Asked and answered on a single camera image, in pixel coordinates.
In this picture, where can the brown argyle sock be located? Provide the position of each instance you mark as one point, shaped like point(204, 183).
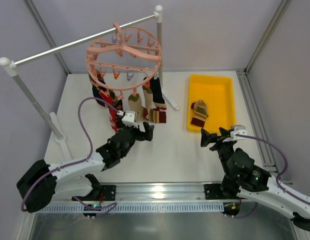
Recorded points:
point(118, 105)

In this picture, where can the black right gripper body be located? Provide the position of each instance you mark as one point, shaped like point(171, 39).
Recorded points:
point(218, 144)

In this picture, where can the aluminium rail frame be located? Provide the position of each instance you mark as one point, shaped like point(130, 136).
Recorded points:
point(172, 168)

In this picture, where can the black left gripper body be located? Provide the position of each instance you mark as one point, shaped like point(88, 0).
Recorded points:
point(139, 132)

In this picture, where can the navy santa sock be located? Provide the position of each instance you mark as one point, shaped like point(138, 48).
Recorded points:
point(153, 95)

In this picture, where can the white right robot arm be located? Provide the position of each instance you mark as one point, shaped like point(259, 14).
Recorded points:
point(244, 179)

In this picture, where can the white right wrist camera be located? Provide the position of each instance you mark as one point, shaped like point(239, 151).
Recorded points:
point(236, 133)

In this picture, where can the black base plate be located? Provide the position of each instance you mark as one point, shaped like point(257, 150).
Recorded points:
point(212, 191)
point(106, 193)

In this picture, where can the beige olive striped sock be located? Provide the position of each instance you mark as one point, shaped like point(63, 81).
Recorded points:
point(135, 104)

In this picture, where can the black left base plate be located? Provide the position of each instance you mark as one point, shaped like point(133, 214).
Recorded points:
point(106, 193)

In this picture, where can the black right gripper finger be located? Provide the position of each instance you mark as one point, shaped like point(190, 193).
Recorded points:
point(225, 133)
point(207, 138)

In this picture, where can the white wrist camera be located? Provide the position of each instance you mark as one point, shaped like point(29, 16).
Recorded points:
point(236, 133)
point(127, 116)

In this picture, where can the white slotted cable duct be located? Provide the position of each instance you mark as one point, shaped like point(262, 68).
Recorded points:
point(138, 207)

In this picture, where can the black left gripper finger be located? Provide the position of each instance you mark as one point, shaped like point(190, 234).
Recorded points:
point(148, 131)
point(135, 125)

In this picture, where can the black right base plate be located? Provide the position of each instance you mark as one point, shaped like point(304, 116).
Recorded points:
point(212, 191)

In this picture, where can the red sock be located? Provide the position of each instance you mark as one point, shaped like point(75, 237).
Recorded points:
point(110, 97)

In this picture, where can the beige maroon striped sock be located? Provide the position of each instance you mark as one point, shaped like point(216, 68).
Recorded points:
point(154, 116)

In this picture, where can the navy sock behind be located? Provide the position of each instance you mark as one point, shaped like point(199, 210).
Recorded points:
point(96, 91)

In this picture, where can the yellow plastic tray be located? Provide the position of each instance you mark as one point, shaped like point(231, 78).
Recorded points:
point(217, 93)

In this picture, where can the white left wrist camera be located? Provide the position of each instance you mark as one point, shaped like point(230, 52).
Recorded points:
point(127, 116)

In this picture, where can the pink round clip hanger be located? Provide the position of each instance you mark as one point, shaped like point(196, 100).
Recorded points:
point(125, 61)

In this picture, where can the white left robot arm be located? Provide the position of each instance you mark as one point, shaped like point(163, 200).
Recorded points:
point(75, 178)

